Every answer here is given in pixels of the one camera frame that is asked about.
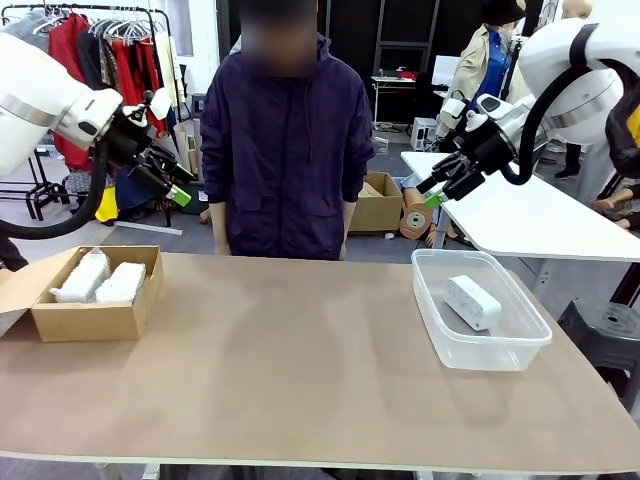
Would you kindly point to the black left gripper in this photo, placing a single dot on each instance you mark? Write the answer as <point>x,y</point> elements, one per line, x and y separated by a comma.
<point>131,142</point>

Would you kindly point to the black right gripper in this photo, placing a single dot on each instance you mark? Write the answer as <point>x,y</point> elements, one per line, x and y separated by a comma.
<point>487,150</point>

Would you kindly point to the bubble-wrapped white clock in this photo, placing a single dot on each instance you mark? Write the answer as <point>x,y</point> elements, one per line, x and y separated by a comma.
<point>82,280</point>
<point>122,282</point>

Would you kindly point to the unwrapped white digital clock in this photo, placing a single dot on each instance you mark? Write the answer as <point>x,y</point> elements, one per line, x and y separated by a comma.
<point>472,302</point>

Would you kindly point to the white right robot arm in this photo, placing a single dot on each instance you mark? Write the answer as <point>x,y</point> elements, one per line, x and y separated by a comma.
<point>575,75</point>

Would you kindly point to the person's right forearm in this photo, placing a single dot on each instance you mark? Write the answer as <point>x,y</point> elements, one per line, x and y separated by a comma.
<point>221,227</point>

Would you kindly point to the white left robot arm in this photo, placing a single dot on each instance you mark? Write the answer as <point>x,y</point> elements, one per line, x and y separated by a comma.
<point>35,100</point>

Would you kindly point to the beige paper roll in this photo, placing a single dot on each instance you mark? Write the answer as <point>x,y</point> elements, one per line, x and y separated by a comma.
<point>181,137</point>

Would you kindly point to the navy hanging garment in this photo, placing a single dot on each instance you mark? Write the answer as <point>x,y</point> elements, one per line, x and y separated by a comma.
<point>127,200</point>

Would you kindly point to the grey storage bin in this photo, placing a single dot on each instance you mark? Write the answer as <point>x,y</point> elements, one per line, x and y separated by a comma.
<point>197,207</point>

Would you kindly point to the brown cardboard reel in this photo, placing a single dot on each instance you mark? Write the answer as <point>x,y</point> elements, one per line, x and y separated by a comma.
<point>416,215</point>

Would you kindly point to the white computer case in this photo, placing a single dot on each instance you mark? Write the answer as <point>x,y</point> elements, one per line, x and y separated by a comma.
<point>422,132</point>

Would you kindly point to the yellow cloth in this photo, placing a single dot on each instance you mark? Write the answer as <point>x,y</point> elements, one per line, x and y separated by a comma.
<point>106,207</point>

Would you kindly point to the brown cardboard carton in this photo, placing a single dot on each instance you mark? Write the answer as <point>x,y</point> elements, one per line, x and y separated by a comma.
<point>382,205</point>

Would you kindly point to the grey plastic stool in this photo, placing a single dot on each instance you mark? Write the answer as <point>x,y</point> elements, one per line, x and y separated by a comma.
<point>198,102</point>

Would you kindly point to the cream hanging garment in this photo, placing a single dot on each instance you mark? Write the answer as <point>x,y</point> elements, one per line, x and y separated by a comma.
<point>165,65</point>

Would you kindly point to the white monitor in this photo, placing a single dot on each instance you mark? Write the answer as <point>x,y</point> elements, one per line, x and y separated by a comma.
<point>445,70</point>

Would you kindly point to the white work table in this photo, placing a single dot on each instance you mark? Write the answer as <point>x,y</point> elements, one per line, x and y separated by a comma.
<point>550,230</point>

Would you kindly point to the red hanging dress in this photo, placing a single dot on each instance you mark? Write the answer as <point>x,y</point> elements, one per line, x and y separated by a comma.
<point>135,65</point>

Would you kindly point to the red cloth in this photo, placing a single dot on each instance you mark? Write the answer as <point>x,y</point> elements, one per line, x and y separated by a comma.
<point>407,76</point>

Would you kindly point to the white desk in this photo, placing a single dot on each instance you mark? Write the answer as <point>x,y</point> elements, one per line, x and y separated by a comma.
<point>395,79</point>

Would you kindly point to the mannequin with beige coat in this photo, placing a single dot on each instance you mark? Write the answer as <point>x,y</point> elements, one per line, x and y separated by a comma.
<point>492,65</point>

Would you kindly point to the person in purple jacket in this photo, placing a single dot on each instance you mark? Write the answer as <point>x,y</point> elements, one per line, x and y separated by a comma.
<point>285,160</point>

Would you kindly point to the black hanging garment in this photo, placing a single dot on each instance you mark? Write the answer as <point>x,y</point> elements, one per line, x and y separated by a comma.
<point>97,60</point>

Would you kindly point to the black tripod stand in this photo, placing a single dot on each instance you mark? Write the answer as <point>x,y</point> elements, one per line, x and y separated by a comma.
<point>515,50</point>

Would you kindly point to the bystander in grey hoodie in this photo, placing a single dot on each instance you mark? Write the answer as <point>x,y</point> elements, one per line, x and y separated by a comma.
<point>235,47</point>

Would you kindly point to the bare lying mannequin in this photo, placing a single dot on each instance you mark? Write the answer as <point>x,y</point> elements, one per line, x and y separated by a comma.
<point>607,204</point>

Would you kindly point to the red hanging jacket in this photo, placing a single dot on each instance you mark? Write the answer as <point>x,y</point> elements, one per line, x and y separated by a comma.
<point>67,45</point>

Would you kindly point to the open cardboard box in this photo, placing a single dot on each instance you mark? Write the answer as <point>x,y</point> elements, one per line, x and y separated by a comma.
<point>90,320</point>

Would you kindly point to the clear plastic container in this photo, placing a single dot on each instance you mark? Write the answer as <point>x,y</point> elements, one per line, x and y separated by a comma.
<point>500,350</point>

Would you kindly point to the black metal clothes rack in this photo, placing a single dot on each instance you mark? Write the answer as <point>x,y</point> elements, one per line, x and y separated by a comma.
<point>80,7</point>

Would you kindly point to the grey fleece hanging garment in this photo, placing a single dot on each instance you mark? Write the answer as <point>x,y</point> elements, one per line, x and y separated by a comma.
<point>35,25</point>

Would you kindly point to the black plastic stool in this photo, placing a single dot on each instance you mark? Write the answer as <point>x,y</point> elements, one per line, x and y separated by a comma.
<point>600,335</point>

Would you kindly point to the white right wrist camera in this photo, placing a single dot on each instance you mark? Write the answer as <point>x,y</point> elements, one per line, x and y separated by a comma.
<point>454,107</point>

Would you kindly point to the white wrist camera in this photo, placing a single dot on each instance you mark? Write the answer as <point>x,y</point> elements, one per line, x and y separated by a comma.
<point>160,102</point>
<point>454,107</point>

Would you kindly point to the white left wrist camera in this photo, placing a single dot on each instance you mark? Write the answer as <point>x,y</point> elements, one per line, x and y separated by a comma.
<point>160,102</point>

